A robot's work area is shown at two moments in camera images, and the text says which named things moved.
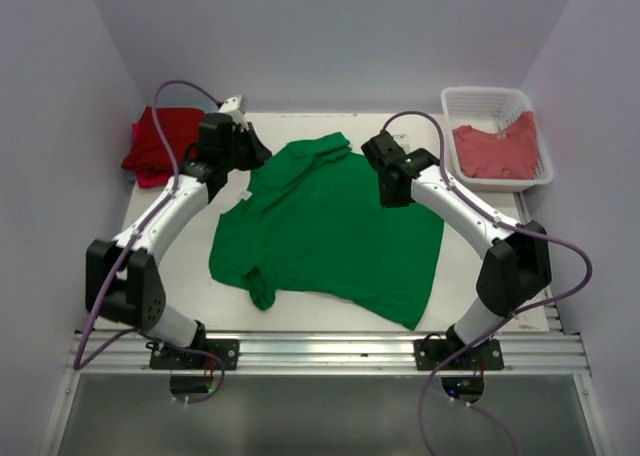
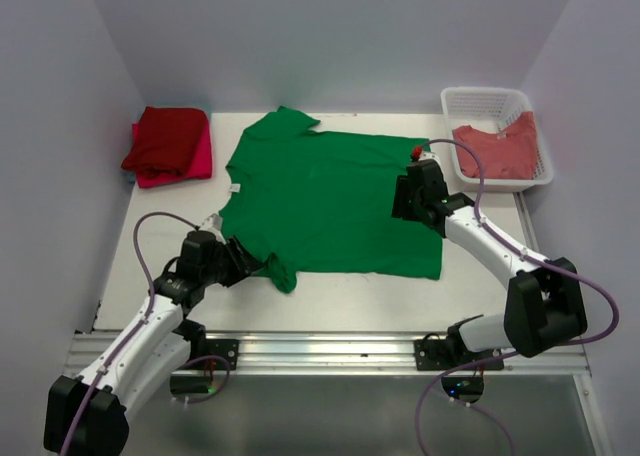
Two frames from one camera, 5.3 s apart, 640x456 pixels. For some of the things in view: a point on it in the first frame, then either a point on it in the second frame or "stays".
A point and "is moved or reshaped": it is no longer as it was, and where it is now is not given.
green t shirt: x=311 y=216 is moved or reshaped
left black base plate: x=164 y=357 stays
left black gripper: x=259 y=153 -> x=242 y=262
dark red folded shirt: x=151 y=155 stays
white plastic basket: x=492 y=110 stays
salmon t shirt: x=509 y=154 stays
